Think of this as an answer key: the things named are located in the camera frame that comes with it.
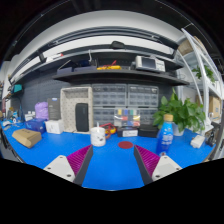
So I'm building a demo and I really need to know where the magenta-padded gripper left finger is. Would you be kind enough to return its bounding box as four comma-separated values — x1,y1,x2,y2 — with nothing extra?
43,144,94,187

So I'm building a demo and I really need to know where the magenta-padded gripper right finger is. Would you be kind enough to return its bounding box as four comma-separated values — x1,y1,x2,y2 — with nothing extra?
133,144,183,186

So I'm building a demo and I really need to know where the blue drink bottle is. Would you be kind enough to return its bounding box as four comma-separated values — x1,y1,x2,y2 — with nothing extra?
155,113,175,157

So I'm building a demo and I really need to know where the plain black case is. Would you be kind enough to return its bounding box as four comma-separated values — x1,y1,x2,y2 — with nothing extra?
138,124,160,139

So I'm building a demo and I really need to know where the small white box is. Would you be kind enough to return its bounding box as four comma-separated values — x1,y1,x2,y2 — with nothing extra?
44,119,64,135

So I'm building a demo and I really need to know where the white power adapter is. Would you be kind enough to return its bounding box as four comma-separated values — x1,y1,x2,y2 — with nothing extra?
190,134,206,149

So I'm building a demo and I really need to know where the brown cardboard box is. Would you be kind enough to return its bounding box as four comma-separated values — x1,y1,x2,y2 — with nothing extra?
11,128,43,149

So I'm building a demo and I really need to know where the flat round red coaster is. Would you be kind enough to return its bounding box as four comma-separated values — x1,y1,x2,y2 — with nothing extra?
117,140,134,150

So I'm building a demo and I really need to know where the white paper cup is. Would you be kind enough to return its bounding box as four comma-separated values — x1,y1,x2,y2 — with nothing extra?
90,126,107,148

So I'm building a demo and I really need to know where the black case with white label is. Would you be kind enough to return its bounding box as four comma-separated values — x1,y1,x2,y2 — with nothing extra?
116,126,139,138

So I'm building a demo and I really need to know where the grey drawer cabinet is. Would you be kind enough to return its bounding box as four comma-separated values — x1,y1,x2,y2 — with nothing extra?
127,84,160,108
92,83,128,108
139,108,158,126
92,107,116,127

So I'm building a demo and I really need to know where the black rectangular speaker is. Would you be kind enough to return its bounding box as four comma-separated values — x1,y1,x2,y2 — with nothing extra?
74,102,90,133

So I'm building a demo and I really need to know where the green potted plant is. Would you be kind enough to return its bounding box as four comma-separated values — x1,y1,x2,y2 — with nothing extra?
152,88,207,137

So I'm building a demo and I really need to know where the black stand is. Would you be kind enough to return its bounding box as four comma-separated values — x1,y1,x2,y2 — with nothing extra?
204,121,223,148

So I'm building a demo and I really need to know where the dark grey upright box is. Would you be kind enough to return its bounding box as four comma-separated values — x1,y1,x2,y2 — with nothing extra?
47,97,62,121

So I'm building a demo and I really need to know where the purple bag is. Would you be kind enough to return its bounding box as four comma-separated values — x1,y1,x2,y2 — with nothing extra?
34,101,50,121

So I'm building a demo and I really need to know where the yellow multimeter with red leads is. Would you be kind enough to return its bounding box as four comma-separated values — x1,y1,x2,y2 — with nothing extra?
99,122,118,140

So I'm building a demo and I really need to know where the clear box of coloured parts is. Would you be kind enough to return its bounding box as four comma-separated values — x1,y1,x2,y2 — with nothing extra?
113,108,141,129

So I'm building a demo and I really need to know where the teal object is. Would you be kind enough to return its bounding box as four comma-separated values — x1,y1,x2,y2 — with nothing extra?
12,83,24,94

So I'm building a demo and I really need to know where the white shelf unit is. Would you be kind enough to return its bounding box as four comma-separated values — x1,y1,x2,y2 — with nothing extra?
173,28,224,134

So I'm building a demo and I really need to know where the grey oscilloscope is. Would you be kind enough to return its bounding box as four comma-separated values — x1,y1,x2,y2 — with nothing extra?
134,55,167,74

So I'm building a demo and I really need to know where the yellow tool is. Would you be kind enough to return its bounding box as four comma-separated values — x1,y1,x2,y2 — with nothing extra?
96,64,123,71

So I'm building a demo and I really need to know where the black lamp head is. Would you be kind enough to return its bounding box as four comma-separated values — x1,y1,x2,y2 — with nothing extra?
110,40,126,50

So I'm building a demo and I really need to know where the black wall shelf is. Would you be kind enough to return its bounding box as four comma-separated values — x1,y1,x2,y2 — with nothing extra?
8,25,191,88

